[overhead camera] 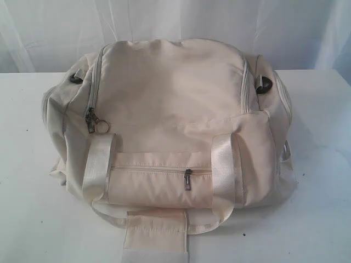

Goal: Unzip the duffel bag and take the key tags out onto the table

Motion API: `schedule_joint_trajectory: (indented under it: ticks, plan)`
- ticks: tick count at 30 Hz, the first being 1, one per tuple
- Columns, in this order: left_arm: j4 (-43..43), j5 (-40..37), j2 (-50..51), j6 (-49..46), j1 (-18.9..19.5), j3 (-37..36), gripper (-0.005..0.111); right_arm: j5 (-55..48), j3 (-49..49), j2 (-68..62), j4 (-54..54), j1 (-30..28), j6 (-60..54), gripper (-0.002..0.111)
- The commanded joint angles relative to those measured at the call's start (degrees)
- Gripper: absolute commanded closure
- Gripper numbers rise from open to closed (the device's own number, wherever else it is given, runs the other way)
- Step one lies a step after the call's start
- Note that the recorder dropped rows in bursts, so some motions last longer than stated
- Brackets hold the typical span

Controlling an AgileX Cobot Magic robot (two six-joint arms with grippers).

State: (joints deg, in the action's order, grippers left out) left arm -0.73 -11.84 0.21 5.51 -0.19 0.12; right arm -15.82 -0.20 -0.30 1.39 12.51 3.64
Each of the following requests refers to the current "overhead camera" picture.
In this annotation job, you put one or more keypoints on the cream fabric duffel bag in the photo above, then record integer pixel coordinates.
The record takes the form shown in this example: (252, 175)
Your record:
(165, 107)

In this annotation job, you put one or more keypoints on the metal main zipper pull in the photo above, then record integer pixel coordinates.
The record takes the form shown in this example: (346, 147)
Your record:
(91, 120)

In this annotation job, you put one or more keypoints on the dark pocket zipper pull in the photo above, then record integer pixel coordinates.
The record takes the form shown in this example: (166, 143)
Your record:
(187, 179)

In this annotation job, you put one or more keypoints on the white backdrop curtain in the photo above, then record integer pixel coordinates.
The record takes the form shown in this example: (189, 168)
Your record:
(49, 36)

